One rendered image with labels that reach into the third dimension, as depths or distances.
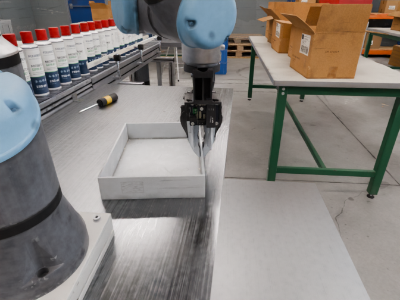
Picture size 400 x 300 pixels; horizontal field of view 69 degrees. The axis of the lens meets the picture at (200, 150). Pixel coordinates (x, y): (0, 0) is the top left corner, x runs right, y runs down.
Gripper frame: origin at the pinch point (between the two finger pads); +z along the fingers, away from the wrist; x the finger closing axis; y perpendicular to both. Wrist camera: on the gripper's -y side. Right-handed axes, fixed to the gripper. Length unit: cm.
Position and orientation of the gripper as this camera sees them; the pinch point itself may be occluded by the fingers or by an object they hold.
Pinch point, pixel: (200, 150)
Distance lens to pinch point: 67.1
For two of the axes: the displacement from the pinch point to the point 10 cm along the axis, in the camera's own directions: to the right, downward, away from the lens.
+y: 0.4, 4.6, -8.9
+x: 10.0, -0.2, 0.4
